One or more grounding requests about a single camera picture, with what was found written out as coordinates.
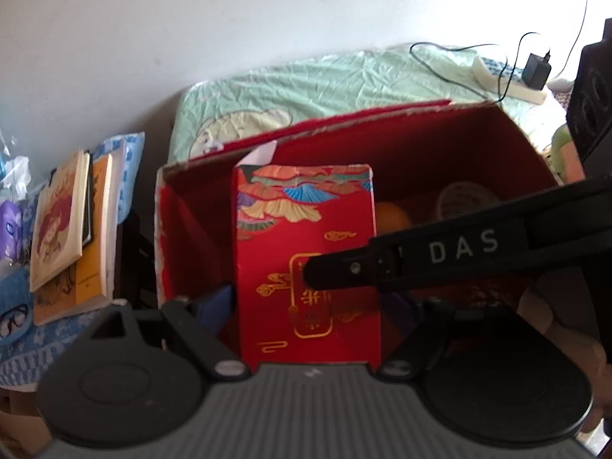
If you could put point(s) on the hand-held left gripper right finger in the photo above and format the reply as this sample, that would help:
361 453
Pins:
399 313

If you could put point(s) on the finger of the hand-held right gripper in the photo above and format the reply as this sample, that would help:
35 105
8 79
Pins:
454 253

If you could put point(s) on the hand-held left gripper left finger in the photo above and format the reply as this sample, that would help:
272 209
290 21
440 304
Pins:
215 308

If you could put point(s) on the orange-brown gourd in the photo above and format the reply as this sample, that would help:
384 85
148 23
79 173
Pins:
389 217

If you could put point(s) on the red cardboard box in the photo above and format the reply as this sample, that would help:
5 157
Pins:
201 229

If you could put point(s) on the red patterned gift box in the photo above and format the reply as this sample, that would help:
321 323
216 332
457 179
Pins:
306 229

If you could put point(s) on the green plush toy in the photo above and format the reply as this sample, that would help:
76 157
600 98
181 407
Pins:
564 146

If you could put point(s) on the black power adapter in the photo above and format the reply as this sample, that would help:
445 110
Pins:
535 71

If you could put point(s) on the white power strip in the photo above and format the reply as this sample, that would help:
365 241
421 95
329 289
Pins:
483 69

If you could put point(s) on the stack of books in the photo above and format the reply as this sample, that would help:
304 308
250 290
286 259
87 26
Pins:
91 267

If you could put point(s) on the thin dark notebook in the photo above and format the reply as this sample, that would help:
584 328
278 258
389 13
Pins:
87 229

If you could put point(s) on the blue checked cloth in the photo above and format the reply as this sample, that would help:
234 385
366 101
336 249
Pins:
62 344

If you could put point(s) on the cream illustrated book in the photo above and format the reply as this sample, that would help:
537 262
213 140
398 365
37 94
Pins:
57 220

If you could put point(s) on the blue pouch with glasses print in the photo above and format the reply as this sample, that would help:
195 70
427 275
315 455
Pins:
14 296

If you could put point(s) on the green patterned bedsheet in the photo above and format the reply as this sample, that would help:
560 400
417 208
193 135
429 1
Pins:
311 86

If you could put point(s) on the brown cardboard carton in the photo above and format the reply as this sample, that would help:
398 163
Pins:
19 416

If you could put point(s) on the white crumpled plastic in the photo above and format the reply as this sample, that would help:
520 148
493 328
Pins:
14 172

